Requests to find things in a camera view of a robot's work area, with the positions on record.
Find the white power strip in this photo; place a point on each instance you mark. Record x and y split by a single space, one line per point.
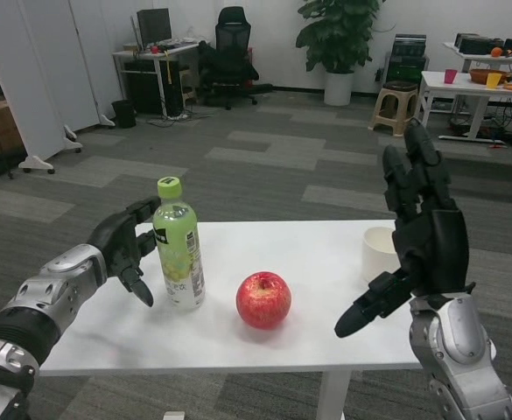
179 117

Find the yellow plastic cup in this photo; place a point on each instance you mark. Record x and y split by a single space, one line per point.
494 81

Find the large black case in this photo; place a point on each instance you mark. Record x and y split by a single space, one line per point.
476 44

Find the white table foot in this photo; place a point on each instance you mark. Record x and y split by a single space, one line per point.
174 416

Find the black green equipment stack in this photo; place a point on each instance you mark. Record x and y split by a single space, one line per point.
408 59

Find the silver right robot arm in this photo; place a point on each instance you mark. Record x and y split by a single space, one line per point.
461 350

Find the white background table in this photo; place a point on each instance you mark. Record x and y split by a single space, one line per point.
461 57

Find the black computer monitor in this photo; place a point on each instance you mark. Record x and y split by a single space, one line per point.
154 26

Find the wide white partition panel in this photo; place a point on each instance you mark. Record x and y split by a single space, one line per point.
23 74

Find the white table leg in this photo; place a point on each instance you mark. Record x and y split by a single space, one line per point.
341 396

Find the pink plastic cup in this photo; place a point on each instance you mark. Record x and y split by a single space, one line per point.
450 77

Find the white office desk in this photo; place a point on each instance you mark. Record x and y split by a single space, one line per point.
144 53

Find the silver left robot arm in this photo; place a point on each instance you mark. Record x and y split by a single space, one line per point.
41 302

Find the narrow white partition panel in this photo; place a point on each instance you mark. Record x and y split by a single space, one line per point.
96 57

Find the white paper cup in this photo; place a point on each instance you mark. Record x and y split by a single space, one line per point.
376 258

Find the green-capped clear water bottle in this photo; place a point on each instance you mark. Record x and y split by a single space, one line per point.
180 254

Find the white plant pot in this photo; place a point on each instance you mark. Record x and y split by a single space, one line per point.
339 89

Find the black trash bin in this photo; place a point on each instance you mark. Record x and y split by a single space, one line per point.
124 114

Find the black under-desk cabinet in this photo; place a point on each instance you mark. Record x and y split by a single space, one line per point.
141 85

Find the black mesh office chair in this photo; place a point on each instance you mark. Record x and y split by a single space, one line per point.
229 48

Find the red apple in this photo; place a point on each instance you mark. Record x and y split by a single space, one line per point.
264 302

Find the orange fruit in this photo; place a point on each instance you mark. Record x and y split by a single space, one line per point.
496 52

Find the beige plastic stool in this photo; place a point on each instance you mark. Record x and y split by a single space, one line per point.
393 100

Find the white side table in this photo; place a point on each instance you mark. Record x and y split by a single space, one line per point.
448 89

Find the black computer tower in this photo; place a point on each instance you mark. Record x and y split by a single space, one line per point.
172 94

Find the green leafy plant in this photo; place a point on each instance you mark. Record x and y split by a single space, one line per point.
338 35

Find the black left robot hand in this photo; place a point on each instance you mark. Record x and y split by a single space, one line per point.
113 236

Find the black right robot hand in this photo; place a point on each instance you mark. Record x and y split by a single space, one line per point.
435 249

